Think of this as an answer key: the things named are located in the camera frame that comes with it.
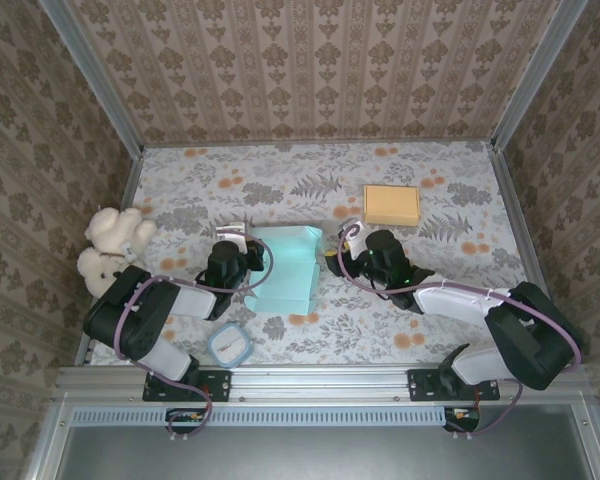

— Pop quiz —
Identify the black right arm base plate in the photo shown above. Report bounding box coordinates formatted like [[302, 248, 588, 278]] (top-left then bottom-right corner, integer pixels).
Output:
[[407, 367, 501, 402]]

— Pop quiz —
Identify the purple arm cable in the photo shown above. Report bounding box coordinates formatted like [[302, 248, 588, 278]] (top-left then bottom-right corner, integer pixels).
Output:
[[339, 223, 584, 441], [115, 234, 276, 444]]

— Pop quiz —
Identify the light blue cardboard box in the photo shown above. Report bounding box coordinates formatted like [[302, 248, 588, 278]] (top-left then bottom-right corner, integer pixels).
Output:
[[244, 223, 324, 317]]

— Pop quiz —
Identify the grey metal panel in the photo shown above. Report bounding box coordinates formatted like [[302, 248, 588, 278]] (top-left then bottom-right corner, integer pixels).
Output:
[[54, 424, 599, 480]]

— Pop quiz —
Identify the aluminium frame post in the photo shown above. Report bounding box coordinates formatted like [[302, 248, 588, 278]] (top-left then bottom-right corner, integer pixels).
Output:
[[489, 0, 595, 151], [37, 0, 146, 157]]

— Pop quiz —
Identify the slotted grey cable duct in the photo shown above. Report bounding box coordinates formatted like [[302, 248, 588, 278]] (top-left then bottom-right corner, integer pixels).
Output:
[[71, 404, 481, 427]]

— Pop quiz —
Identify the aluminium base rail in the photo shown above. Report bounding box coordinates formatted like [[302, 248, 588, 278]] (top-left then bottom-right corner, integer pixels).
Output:
[[54, 363, 595, 404]]

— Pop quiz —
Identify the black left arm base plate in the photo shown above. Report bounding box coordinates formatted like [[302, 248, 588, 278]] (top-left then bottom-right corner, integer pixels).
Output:
[[142, 368, 233, 403]]

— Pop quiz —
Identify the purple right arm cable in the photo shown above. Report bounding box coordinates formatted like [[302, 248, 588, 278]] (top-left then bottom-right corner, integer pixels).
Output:
[[339, 223, 584, 441]]

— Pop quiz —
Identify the black connector bracket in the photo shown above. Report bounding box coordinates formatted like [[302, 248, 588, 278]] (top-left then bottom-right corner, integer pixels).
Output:
[[165, 407, 210, 444], [442, 405, 482, 441]]

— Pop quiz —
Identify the white teddy bear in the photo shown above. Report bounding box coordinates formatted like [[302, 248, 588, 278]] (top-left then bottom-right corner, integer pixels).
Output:
[[76, 205, 158, 299]]

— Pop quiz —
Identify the yellow cardboard box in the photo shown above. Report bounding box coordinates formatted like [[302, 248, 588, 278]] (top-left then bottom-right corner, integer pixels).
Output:
[[362, 184, 421, 226]]

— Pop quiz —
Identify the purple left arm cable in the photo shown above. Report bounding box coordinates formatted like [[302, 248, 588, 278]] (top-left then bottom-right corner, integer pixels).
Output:
[[115, 234, 276, 444]]

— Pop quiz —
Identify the aluminium side rail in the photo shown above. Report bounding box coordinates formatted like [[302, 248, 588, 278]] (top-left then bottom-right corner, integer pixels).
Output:
[[485, 142, 572, 365], [73, 148, 146, 367]]

